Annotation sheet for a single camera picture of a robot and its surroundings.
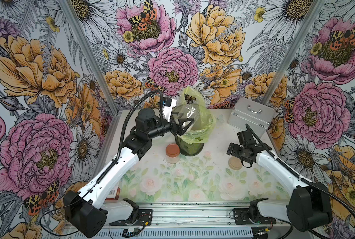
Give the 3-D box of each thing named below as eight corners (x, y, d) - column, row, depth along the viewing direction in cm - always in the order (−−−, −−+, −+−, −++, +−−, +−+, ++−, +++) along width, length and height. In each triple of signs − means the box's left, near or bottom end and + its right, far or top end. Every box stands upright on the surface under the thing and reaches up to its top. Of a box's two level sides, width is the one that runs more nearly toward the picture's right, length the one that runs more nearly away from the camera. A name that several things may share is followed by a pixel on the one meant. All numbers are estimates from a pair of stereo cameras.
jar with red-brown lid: (166, 164, 95) (165, 155, 86) (167, 153, 100) (166, 143, 91) (179, 164, 95) (179, 155, 86) (179, 153, 100) (179, 143, 91)
